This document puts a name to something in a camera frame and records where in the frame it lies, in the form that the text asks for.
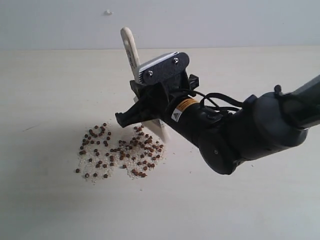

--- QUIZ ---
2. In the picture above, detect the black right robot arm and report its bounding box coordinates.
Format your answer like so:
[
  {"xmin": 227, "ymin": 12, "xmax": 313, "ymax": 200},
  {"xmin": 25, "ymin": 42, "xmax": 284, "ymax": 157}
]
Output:
[{"xmin": 115, "ymin": 73, "xmax": 320, "ymax": 175}]

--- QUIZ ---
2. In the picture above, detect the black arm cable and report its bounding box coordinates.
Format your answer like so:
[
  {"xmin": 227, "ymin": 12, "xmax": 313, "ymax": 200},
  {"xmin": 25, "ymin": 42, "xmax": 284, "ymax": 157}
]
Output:
[{"xmin": 184, "ymin": 88, "xmax": 247, "ymax": 113}]

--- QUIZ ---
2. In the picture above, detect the brown beans pile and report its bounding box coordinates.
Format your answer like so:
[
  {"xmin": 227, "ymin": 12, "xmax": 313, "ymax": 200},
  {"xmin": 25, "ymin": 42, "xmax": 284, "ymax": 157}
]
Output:
[{"xmin": 73, "ymin": 122, "xmax": 165, "ymax": 183}]

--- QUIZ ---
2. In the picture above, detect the white wooden paint brush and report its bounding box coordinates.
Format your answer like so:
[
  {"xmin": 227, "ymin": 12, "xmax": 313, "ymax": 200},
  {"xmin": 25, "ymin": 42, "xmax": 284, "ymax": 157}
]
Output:
[{"xmin": 120, "ymin": 26, "xmax": 170, "ymax": 143}]

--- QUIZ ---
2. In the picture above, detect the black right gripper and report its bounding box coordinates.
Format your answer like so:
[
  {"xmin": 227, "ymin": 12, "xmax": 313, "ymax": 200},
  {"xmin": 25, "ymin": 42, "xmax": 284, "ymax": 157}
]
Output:
[{"xmin": 115, "ymin": 71, "xmax": 190, "ymax": 128}]

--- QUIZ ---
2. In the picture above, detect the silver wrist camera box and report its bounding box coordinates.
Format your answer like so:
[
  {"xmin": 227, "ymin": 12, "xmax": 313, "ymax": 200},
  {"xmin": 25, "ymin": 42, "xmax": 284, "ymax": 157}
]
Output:
[{"xmin": 135, "ymin": 52, "xmax": 190, "ymax": 86}]

